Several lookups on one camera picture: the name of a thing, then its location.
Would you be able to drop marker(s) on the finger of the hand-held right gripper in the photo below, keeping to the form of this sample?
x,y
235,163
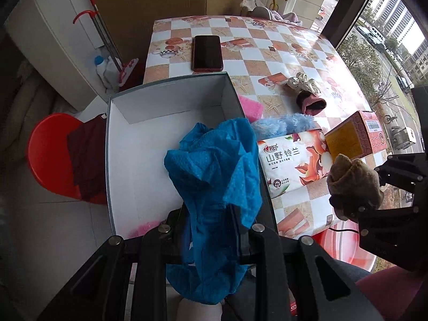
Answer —
x,y
384,212
401,172

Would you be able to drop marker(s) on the tan sock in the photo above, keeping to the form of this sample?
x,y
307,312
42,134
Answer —
x,y
354,177

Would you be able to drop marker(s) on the grey cardboard box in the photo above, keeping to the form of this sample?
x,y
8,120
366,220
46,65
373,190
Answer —
x,y
140,160

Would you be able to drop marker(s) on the black smartphone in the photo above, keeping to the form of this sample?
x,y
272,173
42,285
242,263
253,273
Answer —
x,y
207,53

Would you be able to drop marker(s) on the pink knit sock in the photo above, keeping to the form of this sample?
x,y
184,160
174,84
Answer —
x,y
312,105

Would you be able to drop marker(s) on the checkered tablecloth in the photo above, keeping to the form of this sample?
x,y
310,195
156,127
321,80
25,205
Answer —
x,y
254,40

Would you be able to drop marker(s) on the pink sponge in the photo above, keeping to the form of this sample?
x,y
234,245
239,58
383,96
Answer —
x,y
250,107

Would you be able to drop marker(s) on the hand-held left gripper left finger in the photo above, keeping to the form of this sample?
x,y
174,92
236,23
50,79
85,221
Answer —
x,y
177,234

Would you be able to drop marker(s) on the pink plastic basin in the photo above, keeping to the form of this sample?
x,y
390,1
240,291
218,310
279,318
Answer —
x,y
344,250

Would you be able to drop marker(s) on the brown cardboard sheet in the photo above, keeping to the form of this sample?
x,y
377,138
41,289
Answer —
x,y
150,6

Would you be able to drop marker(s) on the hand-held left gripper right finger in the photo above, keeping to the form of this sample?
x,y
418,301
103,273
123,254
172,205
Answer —
x,y
242,237

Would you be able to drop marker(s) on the pink patterned carton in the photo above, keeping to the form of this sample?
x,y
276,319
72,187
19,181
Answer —
x,y
347,137

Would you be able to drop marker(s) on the white cabinet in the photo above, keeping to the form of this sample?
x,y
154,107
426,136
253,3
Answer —
x,y
50,40

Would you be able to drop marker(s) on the floral tissue pack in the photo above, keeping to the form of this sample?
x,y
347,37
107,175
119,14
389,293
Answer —
x,y
287,160

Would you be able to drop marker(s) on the red plastic stool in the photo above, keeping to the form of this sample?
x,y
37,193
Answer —
x,y
50,153

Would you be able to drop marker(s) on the fluffy light blue duster cloth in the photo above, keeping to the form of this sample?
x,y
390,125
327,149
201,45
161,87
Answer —
x,y
287,123

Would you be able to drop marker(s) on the white bottle blue cap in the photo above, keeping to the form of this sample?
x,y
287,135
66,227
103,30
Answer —
x,y
102,70

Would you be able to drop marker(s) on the person's maroon garment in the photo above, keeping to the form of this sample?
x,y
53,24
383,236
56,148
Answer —
x,y
394,294

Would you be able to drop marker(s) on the white polka dot scrunchie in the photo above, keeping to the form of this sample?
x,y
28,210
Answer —
x,y
302,82

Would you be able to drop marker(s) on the towel covered chair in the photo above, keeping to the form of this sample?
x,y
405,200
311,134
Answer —
x,y
284,16

